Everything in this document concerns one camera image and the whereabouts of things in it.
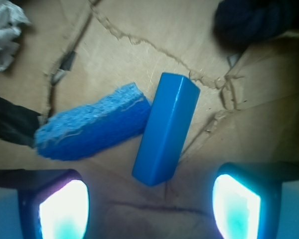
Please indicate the light blue wooden block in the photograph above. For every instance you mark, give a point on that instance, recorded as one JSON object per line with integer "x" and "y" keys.
{"x": 166, "y": 130}

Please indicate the crumpled white paper left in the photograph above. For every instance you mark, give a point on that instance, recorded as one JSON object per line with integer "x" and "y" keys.
{"x": 11, "y": 18}

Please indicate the brown paper bag tray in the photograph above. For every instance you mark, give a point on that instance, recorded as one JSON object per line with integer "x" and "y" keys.
{"x": 77, "y": 51}

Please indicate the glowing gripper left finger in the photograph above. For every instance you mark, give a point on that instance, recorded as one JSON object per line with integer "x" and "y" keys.
{"x": 43, "y": 204}

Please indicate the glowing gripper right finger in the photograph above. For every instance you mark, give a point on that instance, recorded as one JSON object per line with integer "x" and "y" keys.
{"x": 257, "y": 200}

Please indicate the dark blue sponge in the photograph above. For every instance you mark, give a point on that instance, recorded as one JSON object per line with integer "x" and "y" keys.
{"x": 88, "y": 129}

